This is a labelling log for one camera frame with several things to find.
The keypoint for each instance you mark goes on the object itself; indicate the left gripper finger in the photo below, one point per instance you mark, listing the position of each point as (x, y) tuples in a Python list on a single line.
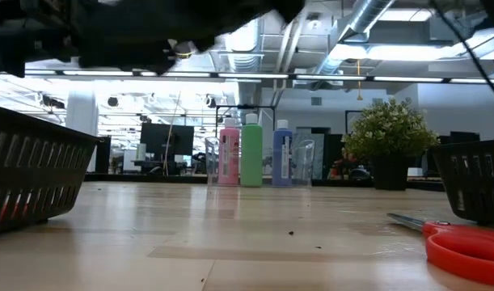
[(246, 12)]

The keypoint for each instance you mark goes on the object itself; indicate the green paint bottle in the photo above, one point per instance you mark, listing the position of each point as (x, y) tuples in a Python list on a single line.
[(252, 157)]

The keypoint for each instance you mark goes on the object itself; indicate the blue paint bottle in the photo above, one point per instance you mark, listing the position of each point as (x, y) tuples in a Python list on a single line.
[(278, 161)]

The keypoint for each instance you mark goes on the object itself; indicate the pink paint bottle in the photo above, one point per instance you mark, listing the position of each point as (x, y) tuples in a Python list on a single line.
[(234, 169)]

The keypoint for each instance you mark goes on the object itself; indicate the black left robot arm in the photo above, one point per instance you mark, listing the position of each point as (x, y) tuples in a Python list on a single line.
[(8, 48)]

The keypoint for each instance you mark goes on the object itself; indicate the black monitor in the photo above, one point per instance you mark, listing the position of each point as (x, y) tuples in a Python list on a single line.
[(165, 139)]

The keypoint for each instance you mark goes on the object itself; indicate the black cabinet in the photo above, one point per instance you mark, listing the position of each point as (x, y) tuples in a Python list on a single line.
[(104, 155)]

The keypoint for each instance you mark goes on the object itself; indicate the yellow hanging pendant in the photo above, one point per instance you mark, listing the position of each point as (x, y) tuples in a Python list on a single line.
[(359, 97)]

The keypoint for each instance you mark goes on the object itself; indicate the clear plastic bin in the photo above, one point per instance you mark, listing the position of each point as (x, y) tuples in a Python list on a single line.
[(305, 161)]

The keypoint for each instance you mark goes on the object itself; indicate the black slotted plastic basket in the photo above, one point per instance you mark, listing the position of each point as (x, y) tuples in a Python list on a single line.
[(473, 182), (40, 169)]

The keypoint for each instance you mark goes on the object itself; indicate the white-flowered plant in black pot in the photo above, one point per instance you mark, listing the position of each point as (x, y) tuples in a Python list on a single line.
[(388, 129)]

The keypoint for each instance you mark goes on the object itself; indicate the red scissors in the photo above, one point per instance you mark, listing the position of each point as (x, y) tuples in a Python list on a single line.
[(444, 254)]

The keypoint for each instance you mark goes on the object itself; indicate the ribbed silver ceiling duct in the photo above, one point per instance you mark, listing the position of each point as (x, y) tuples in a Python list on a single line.
[(244, 52)]

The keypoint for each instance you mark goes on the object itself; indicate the black background frame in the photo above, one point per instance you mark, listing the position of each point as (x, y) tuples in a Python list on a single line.
[(246, 107)]

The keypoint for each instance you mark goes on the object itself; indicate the black aluminium rig frame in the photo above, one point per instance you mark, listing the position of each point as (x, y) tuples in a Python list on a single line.
[(149, 177)]

